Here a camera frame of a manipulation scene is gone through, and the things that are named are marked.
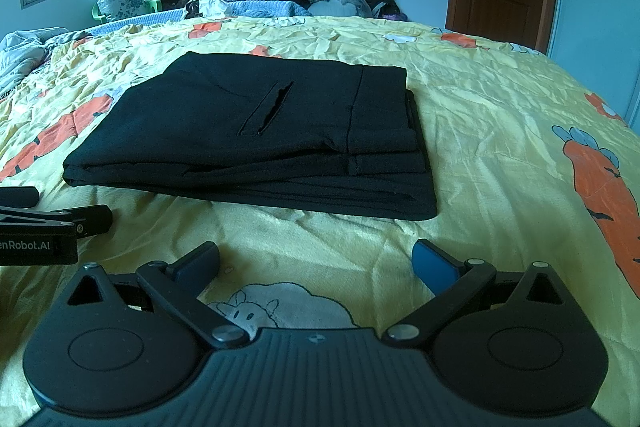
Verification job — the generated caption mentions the grey-blue blanket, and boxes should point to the grey-blue blanket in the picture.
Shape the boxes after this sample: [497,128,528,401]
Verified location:
[0,26,97,104]

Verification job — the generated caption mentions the black pants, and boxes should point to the black pants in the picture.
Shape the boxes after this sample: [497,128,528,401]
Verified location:
[62,51,441,223]

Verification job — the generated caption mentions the green plastic chair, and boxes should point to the green plastic chair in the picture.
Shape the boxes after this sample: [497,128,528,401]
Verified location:
[91,0,165,26]

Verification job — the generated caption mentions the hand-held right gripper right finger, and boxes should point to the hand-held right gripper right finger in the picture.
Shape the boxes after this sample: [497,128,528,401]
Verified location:
[382,237,572,349]

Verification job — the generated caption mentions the white flower-print wardrobe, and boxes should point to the white flower-print wardrobe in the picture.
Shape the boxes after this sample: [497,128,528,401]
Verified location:
[547,0,640,134]

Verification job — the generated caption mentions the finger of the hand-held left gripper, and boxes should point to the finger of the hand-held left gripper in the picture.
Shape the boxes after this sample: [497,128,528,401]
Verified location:
[0,204,114,239]
[0,187,41,208]

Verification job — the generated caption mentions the light blue quilted pad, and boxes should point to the light blue quilted pad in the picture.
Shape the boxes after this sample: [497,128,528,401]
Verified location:
[94,0,313,38]

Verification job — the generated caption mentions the yellow carrot-print bed sheet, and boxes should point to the yellow carrot-print bed sheet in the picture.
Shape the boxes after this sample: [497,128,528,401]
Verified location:
[0,14,640,427]

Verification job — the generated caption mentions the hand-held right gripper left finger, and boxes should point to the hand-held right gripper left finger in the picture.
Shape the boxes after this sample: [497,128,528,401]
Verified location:
[64,241,250,349]

